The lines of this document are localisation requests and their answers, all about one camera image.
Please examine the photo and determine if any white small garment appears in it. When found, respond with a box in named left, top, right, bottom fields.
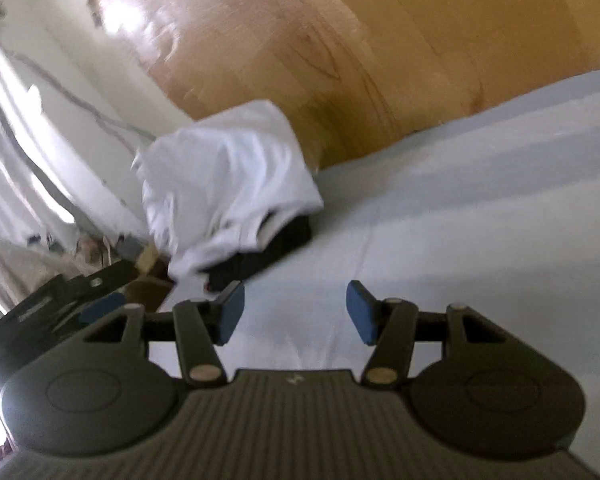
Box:
left=131, top=99, right=326, bottom=282

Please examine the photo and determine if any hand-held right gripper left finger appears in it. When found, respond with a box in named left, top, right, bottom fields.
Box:
left=82, top=281, right=246, bottom=387

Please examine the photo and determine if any grey cable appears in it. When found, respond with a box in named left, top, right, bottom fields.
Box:
left=5, top=47, right=158, bottom=143

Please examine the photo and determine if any bed with light blue sheet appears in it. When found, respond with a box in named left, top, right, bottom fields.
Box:
left=147, top=65, right=600, bottom=466

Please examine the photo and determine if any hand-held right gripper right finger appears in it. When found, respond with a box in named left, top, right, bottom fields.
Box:
left=346, top=280, right=521, bottom=387

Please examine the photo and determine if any cardboard box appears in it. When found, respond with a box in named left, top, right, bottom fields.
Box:
left=122, top=245, right=177, bottom=313

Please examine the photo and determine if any black garment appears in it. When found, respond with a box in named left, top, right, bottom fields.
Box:
left=202, top=214, right=314, bottom=293

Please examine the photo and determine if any white curtain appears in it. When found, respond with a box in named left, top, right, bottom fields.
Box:
left=0, top=10, right=81, bottom=311

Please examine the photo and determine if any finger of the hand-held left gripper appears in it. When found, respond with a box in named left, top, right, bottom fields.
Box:
left=79, top=293, right=129, bottom=327
left=55, top=259, right=137, bottom=297

